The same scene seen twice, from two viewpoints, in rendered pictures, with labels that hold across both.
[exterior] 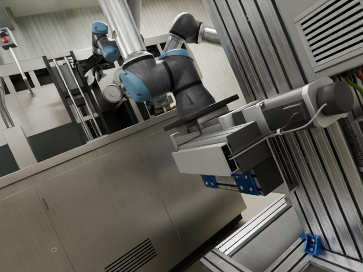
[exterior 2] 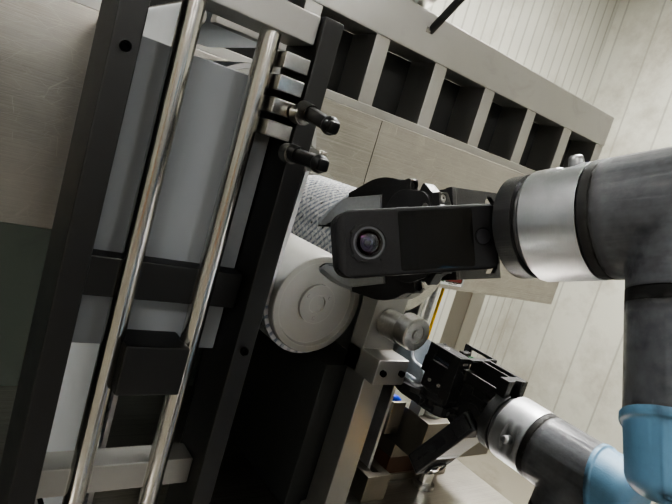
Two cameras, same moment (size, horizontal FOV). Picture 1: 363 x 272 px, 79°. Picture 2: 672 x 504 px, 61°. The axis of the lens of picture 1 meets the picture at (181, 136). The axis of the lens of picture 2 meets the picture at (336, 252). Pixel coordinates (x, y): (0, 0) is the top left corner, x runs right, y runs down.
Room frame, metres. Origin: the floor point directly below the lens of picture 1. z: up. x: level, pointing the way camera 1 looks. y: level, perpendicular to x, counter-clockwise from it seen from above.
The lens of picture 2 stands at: (0.84, 0.41, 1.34)
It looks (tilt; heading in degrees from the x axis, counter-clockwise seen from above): 8 degrees down; 350
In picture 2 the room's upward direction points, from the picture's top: 17 degrees clockwise
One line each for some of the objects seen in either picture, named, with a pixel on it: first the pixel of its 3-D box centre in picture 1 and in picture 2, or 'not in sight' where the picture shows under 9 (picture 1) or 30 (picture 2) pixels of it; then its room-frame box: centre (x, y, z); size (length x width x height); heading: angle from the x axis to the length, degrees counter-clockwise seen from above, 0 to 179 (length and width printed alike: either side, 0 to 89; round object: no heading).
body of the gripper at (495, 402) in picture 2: not in sight; (469, 392); (1.46, 0.09, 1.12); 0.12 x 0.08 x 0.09; 28
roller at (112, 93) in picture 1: (109, 98); (268, 271); (1.59, 0.36, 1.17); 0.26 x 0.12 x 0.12; 28
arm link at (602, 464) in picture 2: not in sight; (582, 477); (1.32, 0.02, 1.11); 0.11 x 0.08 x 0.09; 28
